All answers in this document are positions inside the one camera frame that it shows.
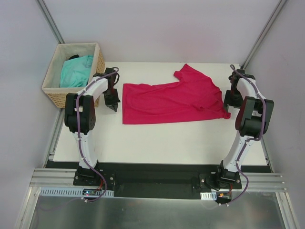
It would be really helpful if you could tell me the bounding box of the pink t shirt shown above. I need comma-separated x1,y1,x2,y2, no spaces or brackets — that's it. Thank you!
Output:
122,64,231,125

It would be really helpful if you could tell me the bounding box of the wicker basket with liner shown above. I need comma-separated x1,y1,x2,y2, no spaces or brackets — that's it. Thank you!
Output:
41,42,106,109

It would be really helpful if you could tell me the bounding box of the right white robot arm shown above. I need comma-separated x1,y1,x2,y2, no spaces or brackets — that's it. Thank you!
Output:
214,64,274,188

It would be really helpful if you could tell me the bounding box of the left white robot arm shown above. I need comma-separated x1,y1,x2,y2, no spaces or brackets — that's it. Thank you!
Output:
64,67,120,186

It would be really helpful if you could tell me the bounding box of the teal t shirt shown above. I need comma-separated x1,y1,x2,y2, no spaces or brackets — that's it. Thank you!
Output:
60,55,93,88

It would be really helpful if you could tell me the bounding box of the black garment in basket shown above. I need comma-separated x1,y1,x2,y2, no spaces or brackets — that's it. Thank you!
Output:
69,55,80,60

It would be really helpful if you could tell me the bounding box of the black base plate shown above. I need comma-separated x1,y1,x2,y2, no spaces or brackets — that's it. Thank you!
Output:
46,161,271,199

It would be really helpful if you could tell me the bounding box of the right white cable duct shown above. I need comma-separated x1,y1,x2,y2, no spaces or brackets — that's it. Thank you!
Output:
200,192,217,201

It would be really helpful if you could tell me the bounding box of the white cable duct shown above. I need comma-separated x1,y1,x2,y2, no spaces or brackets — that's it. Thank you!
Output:
40,187,103,198
200,192,217,201

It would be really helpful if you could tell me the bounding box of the front aluminium rail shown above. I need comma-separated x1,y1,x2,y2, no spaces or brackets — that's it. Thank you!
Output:
30,168,288,192

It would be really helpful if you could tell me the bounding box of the right aluminium frame post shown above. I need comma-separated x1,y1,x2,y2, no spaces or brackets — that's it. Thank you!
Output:
240,0,289,69

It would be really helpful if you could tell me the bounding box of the aluminium frame post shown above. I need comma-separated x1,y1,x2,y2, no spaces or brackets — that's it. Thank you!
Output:
35,0,65,44
240,0,289,69

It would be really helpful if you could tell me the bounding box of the left white cable duct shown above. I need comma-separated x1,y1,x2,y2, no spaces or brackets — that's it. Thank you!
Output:
40,187,103,198

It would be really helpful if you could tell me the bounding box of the left aluminium frame post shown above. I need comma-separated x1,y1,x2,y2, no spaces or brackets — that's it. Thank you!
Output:
35,0,65,44

